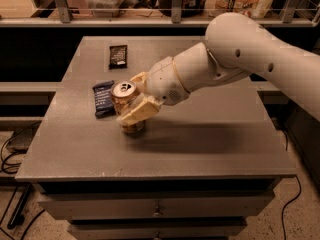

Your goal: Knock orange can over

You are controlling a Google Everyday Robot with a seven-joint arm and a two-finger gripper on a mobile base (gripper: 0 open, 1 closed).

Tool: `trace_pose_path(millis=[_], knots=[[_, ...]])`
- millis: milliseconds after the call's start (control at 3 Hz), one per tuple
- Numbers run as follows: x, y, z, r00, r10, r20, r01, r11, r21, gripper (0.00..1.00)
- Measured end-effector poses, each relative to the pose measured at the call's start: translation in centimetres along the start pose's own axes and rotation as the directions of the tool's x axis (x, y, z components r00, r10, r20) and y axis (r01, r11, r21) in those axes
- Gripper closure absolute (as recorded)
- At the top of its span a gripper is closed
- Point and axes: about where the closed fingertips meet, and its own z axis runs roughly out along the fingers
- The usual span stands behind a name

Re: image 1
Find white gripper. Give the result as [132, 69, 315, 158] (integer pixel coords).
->
[117, 57, 190, 126]

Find orange soda can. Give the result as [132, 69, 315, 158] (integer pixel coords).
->
[110, 80, 145, 134]

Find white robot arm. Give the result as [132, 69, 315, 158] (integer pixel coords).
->
[118, 13, 320, 125]

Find blue snack bar wrapper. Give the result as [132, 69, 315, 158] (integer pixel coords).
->
[92, 80, 115, 118]

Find black snack packet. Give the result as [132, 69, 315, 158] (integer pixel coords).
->
[109, 45, 127, 69]

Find grey drawer cabinet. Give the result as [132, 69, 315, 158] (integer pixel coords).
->
[17, 37, 295, 240]

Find dark power adapter box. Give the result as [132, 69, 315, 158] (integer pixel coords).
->
[6, 128, 36, 152]

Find grey metal shelf rail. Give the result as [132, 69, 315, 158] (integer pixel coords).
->
[0, 0, 320, 27]

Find black cables on left floor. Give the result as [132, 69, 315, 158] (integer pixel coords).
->
[0, 121, 46, 240]

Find black cable on right floor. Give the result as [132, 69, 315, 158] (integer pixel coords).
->
[280, 175, 303, 240]

